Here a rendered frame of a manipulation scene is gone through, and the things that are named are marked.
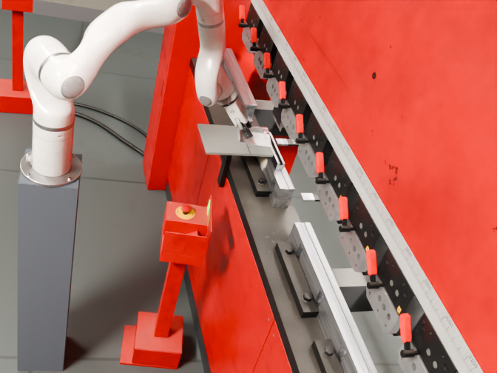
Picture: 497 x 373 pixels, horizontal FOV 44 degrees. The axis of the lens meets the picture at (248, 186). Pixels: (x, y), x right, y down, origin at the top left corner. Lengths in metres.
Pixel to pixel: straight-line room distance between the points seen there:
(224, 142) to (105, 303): 1.06
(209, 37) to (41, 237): 0.86
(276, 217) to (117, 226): 1.29
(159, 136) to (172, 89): 0.30
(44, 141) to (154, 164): 1.59
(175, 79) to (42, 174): 1.31
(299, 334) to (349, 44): 0.86
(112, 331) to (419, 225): 1.76
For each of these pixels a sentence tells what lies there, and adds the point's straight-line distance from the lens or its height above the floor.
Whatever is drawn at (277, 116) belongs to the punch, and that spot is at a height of 1.12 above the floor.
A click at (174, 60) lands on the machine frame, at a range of 3.09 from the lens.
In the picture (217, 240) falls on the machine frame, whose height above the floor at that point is 0.57.
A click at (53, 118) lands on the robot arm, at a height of 1.23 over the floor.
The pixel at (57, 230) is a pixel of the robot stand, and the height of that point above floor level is 0.81.
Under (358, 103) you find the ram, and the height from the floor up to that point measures 1.52.
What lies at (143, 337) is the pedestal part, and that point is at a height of 0.12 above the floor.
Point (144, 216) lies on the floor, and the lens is 3.39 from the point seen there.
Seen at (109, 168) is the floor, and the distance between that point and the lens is 3.68.
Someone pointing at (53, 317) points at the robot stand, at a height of 0.35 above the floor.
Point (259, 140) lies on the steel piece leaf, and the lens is 2.36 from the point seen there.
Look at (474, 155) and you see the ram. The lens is 1.31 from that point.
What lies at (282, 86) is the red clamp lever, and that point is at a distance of 2.12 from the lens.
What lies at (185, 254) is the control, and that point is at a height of 0.71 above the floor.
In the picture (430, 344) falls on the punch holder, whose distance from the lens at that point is 1.44.
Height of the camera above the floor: 2.29
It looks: 38 degrees down
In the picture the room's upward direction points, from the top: 17 degrees clockwise
